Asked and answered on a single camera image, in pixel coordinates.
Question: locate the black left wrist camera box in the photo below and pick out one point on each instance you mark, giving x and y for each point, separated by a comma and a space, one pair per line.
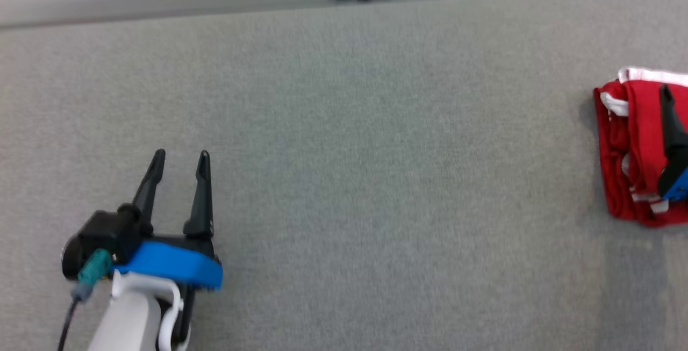
102, 233

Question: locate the red white jersey number print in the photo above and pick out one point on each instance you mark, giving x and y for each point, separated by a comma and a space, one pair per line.
639, 141

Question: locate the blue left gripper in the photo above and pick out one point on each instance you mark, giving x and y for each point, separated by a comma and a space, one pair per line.
172, 262

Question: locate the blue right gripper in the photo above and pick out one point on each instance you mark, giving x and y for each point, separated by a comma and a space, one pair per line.
678, 184

